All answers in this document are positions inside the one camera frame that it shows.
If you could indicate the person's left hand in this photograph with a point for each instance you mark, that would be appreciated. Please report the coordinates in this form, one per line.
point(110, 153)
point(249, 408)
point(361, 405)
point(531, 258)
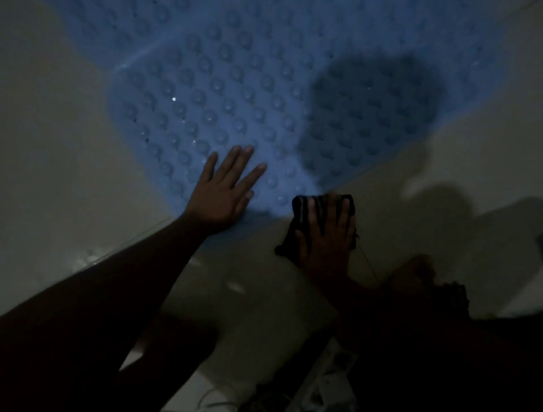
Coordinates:
point(216, 199)

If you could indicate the person's left little finger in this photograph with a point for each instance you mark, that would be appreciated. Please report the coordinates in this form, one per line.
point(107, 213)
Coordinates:
point(210, 166)

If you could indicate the dark cleaning cloth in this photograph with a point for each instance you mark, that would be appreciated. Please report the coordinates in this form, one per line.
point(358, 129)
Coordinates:
point(297, 212)

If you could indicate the person's right little finger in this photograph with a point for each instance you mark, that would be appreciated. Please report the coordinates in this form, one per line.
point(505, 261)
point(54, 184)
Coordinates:
point(352, 231)

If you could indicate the person's left thumb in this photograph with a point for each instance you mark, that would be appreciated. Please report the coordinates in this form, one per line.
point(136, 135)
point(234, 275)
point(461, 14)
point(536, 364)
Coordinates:
point(246, 202)

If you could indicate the white power strip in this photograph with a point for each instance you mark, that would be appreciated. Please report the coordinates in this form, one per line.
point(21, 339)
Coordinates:
point(328, 377)

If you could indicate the person's right middle finger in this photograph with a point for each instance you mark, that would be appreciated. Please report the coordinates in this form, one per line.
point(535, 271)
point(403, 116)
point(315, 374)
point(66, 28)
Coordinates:
point(331, 211)

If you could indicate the person's left forearm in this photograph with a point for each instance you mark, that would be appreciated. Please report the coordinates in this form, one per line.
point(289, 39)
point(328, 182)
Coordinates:
point(97, 305)

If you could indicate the person's right thumb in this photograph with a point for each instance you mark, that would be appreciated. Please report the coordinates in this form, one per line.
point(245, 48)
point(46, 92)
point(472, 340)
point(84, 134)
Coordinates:
point(301, 245)

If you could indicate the blue bubble-textured mat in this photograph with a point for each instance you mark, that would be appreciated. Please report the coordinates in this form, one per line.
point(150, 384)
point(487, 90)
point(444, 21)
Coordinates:
point(254, 85)

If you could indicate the person's right forearm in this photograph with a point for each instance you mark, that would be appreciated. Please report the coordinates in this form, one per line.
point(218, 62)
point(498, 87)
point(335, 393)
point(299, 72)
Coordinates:
point(403, 339)

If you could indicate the person's left middle finger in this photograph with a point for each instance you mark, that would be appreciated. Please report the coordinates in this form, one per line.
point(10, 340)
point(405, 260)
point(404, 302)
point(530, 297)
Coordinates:
point(238, 164)

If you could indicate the person's right hand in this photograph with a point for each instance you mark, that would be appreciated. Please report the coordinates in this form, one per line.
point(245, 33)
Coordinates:
point(328, 244)

